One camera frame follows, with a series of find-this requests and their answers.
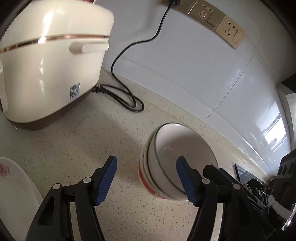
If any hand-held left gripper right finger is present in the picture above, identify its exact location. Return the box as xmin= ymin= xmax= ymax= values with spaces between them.
xmin=176 ymin=156 xmax=265 ymax=241

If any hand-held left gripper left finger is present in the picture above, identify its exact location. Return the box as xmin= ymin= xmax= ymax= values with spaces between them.
xmin=25 ymin=156 xmax=117 ymax=241

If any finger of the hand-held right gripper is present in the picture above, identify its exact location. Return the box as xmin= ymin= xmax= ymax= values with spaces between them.
xmin=218 ymin=168 xmax=266 ymax=205
xmin=203 ymin=165 xmax=223 ymax=186

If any dark rimmed white bowl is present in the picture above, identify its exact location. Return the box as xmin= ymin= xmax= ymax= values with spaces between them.
xmin=153 ymin=123 xmax=219 ymax=202

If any red banded white bowl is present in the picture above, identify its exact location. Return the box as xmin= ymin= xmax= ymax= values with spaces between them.
xmin=138 ymin=148 xmax=176 ymax=200

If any plain white bowl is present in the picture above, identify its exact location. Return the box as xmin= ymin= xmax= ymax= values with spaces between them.
xmin=142 ymin=130 xmax=185 ymax=197

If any large floral white plate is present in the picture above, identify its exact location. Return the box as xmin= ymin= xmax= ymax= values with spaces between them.
xmin=0 ymin=157 xmax=43 ymax=241

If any stainless steel range hood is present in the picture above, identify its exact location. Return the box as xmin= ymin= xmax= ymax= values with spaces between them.
xmin=276 ymin=74 xmax=296 ymax=149

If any cream rice cooker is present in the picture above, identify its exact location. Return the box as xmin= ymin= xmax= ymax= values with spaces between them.
xmin=0 ymin=0 xmax=115 ymax=131

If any black power cable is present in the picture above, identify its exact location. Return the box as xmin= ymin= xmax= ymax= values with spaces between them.
xmin=91 ymin=3 xmax=145 ymax=113

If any gold wall socket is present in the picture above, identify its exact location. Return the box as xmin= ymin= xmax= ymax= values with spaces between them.
xmin=214 ymin=15 xmax=247 ymax=50
xmin=187 ymin=0 xmax=226 ymax=30
xmin=161 ymin=0 xmax=198 ymax=15

